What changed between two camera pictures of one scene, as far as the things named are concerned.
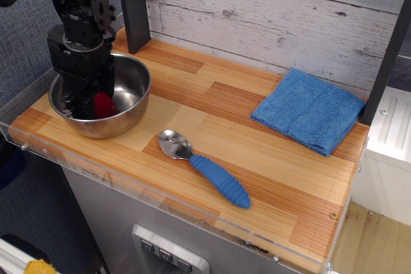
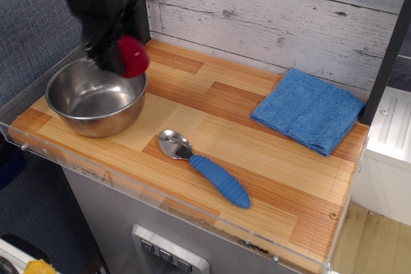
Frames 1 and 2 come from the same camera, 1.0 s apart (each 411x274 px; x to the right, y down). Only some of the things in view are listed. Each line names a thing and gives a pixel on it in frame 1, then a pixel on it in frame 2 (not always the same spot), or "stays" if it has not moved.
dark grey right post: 390,58 stays
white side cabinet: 383,184 stays
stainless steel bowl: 131,91 stays
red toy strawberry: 103,106 -> 135,56
